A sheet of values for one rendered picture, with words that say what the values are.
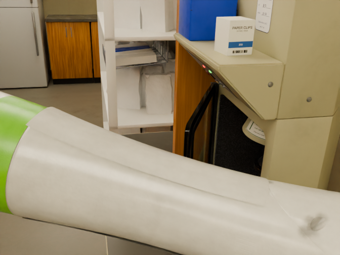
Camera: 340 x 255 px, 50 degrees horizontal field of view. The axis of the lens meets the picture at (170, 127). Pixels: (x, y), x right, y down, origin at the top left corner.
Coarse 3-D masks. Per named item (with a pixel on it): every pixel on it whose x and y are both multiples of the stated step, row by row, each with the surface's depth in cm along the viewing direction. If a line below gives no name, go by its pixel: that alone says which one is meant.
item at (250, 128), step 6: (246, 120) 82; (246, 126) 80; (252, 126) 78; (258, 126) 76; (246, 132) 79; (252, 132) 77; (258, 132) 76; (252, 138) 77; (258, 138) 76; (264, 138) 75; (264, 144) 75
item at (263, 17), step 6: (258, 0) 67; (264, 0) 64; (270, 0) 62; (258, 6) 67; (264, 6) 64; (270, 6) 62; (258, 12) 67; (264, 12) 65; (270, 12) 62; (258, 18) 67; (264, 18) 65; (270, 18) 63; (258, 24) 67; (264, 24) 65; (264, 30) 65
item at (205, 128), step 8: (208, 88) 86; (200, 104) 75; (208, 104) 85; (208, 112) 86; (192, 120) 67; (200, 120) 76; (208, 120) 88; (200, 128) 77; (208, 128) 90; (184, 136) 65; (200, 136) 79; (208, 136) 92; (184, 144) 65; (200, 144) 80; (208, 144) 94; (184, 152) 66; (200, 152) 82; (208, 152) 96; (200, 160) 83
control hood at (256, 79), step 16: (192, 48) 70; (208, 48) 69; (208, 64) 62; (224, 64) 57; (240, 64) 57; (256, 64) 58; (272, 64) 59; (224, 80) 62; (240, 80) 58; (256, 80) 59; (272, 80) 59; (240, 96) 60; (256, 96) 60; (272, 96) 61; (256, 112) 61; (272, 112) 62
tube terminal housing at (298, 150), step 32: (256, 0) 67; (288, 0) 57; (320, 0) 56; (256, 32) 68; (288, 32) 57; (320, 32) 58; (288, 64) 59; (320, 64) 60; (288, 96) 61; (320, 96) 63; (288, 128) 64; (320, 128) 65; (288, 160) 67; (320, 160) 68
